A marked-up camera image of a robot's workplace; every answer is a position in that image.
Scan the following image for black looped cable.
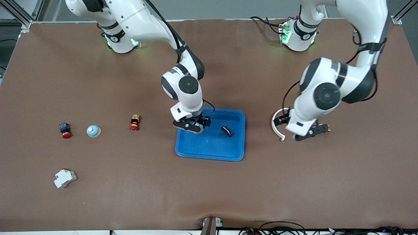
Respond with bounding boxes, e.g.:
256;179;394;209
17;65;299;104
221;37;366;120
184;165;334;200
260;221;307;235

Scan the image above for white circuit breaker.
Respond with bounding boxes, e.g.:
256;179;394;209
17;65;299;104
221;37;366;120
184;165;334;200
54;168;77;189

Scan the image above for blue plastic tray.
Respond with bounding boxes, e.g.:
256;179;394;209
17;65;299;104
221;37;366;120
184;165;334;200
175;106;246;162

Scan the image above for black left arm base cable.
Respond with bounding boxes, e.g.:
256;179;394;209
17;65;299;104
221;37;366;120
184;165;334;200
250;16;288;35

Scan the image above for aluminium frame profile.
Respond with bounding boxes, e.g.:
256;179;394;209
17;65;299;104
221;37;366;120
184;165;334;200
0;0;44;33
391;0;414;26

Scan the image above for black cable bundle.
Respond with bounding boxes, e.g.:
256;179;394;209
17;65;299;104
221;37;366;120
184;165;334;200
238;226;418;235

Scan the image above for white curved pipe clamp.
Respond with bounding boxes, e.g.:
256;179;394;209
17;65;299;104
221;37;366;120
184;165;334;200
271;108;291;142

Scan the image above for red emergency stop button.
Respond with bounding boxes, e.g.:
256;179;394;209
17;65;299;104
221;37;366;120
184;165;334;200
58;122;73;139

